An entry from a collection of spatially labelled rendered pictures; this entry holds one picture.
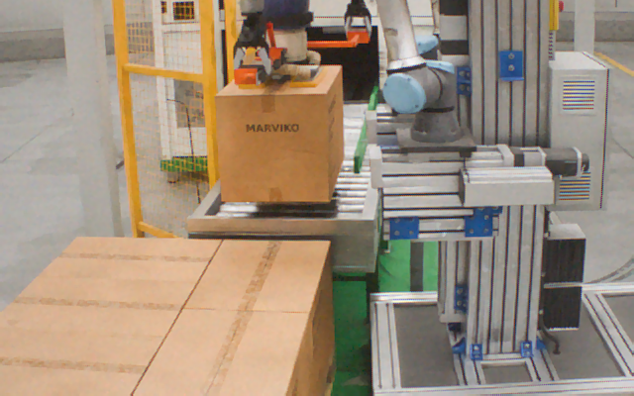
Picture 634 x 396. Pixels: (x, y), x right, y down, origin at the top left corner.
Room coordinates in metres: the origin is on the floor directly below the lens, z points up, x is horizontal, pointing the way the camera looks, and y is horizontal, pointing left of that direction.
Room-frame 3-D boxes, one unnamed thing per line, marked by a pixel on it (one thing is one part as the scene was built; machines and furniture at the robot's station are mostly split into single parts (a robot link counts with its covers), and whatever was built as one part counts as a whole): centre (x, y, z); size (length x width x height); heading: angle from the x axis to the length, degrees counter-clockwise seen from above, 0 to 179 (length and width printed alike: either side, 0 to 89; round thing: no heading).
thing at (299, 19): (3.31, 0.13, 1.32); 0.23 x 0.23 x 0.04
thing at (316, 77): (3.29, 0.03, 1.10); 0.34 x 0.10 x 0.05; 172
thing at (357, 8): (3.54, -0.16, 1.34); 0.09 x 0.08 x 0.12; 172
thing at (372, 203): (4.17, -0.30, 0.50); 2.31 x 0.05 x 0.19; 173
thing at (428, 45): (3.00, -0.36, 1.20); 0.13 x 0.12 x 0.14; 123
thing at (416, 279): (3.56, -0.40, 0.50); 0.07 x 0.07 x 1.00; 83
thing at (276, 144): (3.32, 0.14, 0.87); 0.60 x 0.40 x 0.40; 173
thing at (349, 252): (3.05, 0.17, 0.47); 0.70 x 0.03 x 0.15; 83
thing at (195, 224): (3.05, 0.17, 0.58); 0.70 x 0.03 x 0.06; 83
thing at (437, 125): (2.51, -0.34, 1.09); 0.15 x 0.15 x 0.10
